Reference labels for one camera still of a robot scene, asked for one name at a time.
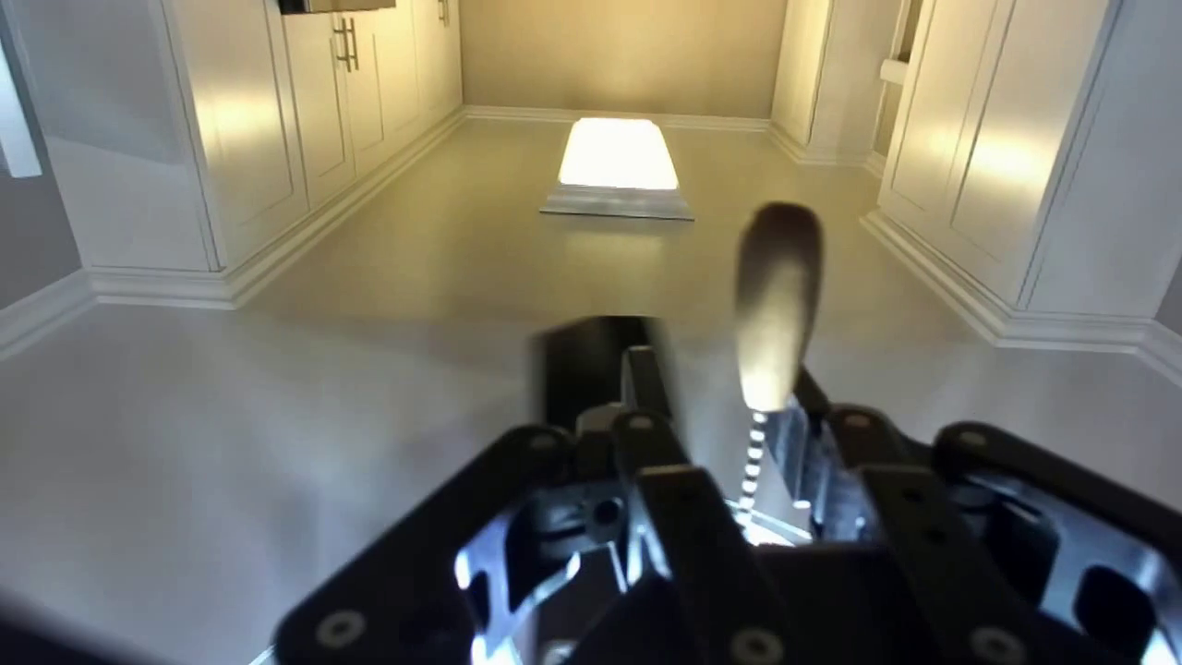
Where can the rectangular ceiling light panel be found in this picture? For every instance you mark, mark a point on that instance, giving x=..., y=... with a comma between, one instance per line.
x=617, y=157

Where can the row of white cabinets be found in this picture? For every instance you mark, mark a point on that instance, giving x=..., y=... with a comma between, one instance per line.
x=249, y=120

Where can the white tall cabinet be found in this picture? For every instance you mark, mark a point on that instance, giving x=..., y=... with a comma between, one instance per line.
x=1007, y=148

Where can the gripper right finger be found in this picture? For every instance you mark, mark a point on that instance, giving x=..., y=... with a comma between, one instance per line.
x=923, y=545

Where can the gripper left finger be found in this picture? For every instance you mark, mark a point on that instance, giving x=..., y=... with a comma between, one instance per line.
x=443, y=554

